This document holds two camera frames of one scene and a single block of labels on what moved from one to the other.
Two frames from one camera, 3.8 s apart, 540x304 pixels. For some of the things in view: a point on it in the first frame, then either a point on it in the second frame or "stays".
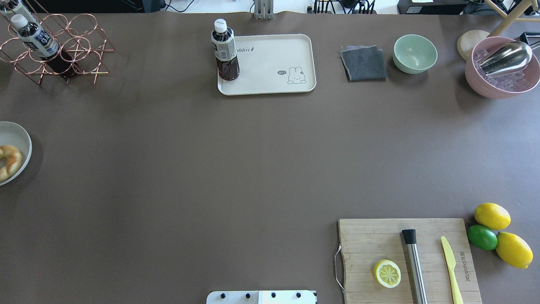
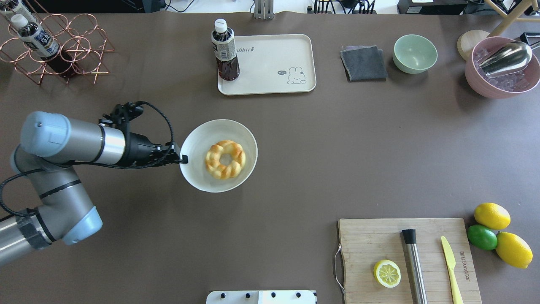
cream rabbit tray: x=272 y=64 stays
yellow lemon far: x=492 y=215 stays
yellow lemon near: x=513 y=251 stays
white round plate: x=13 y=134 → x=222 y=154
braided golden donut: x=14 y=159 → x=216 y=169
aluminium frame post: x=263 y=9 stays
